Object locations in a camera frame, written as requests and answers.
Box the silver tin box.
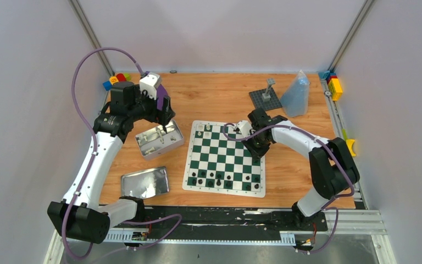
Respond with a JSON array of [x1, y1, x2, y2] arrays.
[[135, 119, 185, 161]]

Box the green white chess board mat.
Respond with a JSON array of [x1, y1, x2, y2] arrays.
[[182, 120, 266, 198]]

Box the silver tin lid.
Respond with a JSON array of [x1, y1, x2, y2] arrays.
[[120, 166, 170, 199]]

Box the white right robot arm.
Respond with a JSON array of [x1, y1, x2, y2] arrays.
[[234, 108, 360, 230]]

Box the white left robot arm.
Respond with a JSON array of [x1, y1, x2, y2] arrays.
[[47, 81, 175, 244]]

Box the purple metronome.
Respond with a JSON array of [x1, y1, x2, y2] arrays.
[[157, 84, 170, 110]]

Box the colourful toy block stack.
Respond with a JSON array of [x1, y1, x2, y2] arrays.
[[103, 73, 131, 91]]

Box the grey lego baseplate with tower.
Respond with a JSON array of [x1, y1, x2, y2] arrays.
[[248, 78, 282, 111]]

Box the blue plastic bag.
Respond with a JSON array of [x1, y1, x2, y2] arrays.
[[280, 70, 310, 118]]

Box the yellow curved block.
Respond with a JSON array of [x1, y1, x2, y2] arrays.
[[346, 139, 357, 157]]

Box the yellow red blue duplo bricks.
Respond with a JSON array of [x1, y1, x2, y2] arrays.
[[318, 71, 343, 101]]

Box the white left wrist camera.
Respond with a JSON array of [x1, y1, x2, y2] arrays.
[[139, 73, 162, 100]]

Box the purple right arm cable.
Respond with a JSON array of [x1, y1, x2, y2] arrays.
[[221, 123, 356, 255]]

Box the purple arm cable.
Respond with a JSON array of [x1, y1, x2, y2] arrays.
[[221, 123, 356, 255], [60, 47, 146, 261]]

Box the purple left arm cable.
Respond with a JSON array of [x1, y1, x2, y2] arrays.
[[60, 47, 146, 261]]

